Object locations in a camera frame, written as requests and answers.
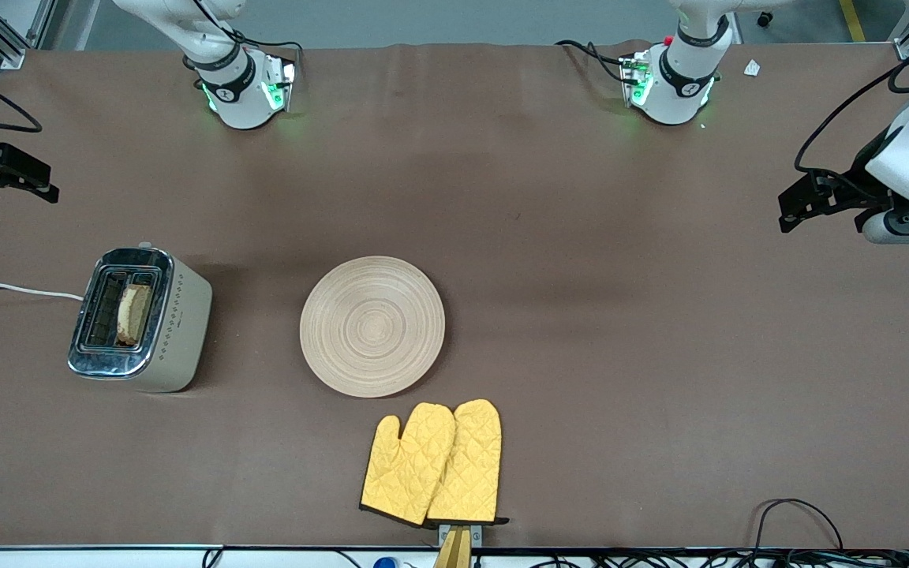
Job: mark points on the wooden stick with metal bracket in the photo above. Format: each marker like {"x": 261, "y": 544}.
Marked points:
{"x": 454, "y": 552}

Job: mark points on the brown table cover sheet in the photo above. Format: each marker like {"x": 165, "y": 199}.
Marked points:
{"x": 581, "y": 237}

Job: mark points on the brown toast slice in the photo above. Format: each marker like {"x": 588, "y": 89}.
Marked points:
{"x": 134, "y": 315}

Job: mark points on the white paper scrap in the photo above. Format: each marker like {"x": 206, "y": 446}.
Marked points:
{"x": 752, "y": 68}

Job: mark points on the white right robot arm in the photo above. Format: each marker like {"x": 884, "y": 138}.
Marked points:
{"x": 237, "y": 102}

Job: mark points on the round wooden plate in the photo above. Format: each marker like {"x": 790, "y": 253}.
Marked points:
{"x": 372, "y": 327}

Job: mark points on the yellow quilted oven mitt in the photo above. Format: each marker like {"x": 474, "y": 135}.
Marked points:
{"x": 403, "y": 473}
{"x": 470, "y": 465}

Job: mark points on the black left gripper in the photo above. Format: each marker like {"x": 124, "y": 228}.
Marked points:
{"x": 848, "y": 192}

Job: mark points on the black caster wheel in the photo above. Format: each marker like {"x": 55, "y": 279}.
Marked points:
{"x": 766, "y": 17}

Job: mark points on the silver two-slot toaster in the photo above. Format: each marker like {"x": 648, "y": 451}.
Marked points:
{"x": 147, "y": 323}

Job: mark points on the blue cap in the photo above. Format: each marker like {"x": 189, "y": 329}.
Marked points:
{"x": 385, "y": 563}

